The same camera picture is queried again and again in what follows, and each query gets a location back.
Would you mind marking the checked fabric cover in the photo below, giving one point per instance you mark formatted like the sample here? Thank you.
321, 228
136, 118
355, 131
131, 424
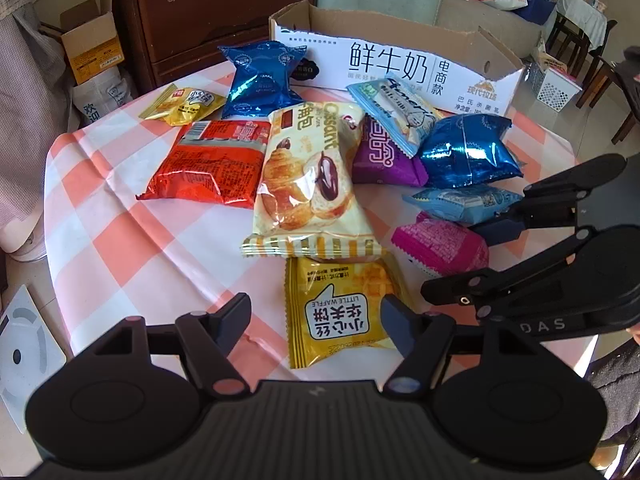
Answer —
30, 85

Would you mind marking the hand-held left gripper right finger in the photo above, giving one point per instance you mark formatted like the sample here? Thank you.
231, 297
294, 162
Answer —
395, 321

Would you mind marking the cream croissant packet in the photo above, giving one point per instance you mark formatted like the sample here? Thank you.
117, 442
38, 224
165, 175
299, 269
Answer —
300, 185

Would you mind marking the white lattice basket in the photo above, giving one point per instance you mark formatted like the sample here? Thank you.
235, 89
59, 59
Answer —
555, 90

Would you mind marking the pink white checked tablecloth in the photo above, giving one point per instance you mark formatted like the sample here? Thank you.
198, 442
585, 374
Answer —
150, 260

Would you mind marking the white fan base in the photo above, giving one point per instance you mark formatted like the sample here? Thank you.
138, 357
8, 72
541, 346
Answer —
27, 247

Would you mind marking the white printed sack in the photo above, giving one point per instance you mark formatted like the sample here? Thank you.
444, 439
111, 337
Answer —
100, 95

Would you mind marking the dark wooden cabinet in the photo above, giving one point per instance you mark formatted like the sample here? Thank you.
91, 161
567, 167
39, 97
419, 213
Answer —
200, 10

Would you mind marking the purple snack packet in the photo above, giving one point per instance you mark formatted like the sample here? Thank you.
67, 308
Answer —
380, 160

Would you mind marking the small yellow snack packet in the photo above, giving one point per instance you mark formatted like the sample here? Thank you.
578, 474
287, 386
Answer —
182, 105

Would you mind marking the yellow waffle packet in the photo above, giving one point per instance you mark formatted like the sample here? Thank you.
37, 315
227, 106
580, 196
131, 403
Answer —
335, 310

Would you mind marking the blue foil snack packet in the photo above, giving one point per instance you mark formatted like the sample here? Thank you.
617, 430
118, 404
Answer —
470, 152
260, 85

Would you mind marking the white printed cardboard box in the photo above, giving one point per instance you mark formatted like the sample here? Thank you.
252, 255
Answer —
340, 60

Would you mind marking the dark wooden chair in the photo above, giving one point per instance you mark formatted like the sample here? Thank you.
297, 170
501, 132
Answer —
612, 85
600, 30

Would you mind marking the pink snack packet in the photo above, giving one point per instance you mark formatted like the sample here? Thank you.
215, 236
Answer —
440, 247

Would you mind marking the light blue cartoon snack packet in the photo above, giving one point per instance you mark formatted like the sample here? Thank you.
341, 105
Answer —
400, 110

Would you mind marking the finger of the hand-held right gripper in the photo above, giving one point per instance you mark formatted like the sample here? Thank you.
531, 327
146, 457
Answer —
465, 285
545, 210

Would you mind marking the white bathroom scale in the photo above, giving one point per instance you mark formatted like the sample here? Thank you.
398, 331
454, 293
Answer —
25, 350

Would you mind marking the blue bag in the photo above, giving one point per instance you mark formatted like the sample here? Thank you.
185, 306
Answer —
535, 7

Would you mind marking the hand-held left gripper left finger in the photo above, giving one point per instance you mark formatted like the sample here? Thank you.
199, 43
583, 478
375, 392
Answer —
235, 311

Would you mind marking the red snack packet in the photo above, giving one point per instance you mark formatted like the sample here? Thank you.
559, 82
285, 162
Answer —
200, 165

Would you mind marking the small open cardboard box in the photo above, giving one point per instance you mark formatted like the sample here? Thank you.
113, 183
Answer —
95, 55

